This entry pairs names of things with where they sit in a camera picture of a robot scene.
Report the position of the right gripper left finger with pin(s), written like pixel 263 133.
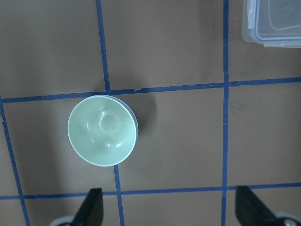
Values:
pixel 91 211

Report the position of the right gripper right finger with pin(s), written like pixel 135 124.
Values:
pixel 250 210

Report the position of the green bowl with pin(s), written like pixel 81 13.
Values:
pixel 101 131

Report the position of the blue bowl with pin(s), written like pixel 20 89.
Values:
pixel 133 116

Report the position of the clear plastic food container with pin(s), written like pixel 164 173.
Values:
pixel 272 23

